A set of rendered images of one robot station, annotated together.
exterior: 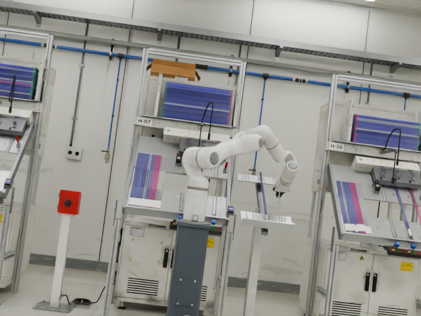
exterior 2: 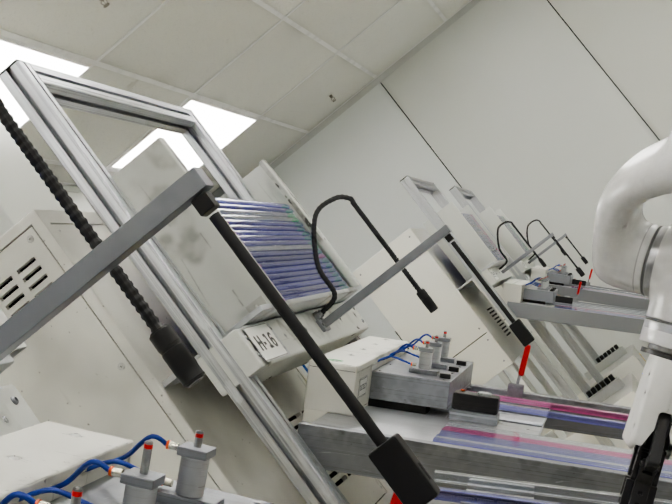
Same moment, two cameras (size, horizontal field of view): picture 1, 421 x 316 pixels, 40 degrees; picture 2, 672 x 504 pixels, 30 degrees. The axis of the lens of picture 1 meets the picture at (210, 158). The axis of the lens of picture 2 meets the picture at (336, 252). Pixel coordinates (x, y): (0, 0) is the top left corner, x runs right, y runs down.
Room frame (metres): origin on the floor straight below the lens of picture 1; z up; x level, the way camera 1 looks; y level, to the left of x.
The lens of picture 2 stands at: (3.73, 0.83, 1.16)
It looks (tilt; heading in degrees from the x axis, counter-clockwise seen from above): 7 degrees up; 284
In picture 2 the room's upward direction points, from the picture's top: 37 degrees counter-clockwise
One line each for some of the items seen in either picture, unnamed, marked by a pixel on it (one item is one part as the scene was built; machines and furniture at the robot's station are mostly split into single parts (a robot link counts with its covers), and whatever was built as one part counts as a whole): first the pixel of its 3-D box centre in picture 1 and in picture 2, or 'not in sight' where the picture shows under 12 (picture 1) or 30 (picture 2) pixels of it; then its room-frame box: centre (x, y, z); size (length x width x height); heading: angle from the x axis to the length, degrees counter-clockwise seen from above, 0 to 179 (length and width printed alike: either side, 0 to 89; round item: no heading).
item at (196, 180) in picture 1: (196, 168); not in sight; (3.24, 0.07, 1.00); 0.19 x 0.12 x 0.24; 44
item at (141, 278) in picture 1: (168, 264); not in sight; (4.43, 0.22, 0.31); 0.70 x 0.65 x 0.62; 93
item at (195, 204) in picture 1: (195, 206); not in sight; (3.22, 0.05, 0.79); 0.19 x 0.19 x 0.18
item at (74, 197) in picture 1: (62, 248); not in sight; (3.92, 0.91, 0.39); 0.24 x 0.24 x 0.78; 3
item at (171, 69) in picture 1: (186, 72); not in sight; (4.60, 0.28, 1.82); 0.68 x 0.30 x 0.20; 93
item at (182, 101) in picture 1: (197, 104); not in sight; (4.31, 0.15, 1.52); 0.51 x 0.13 x 0.27; 93
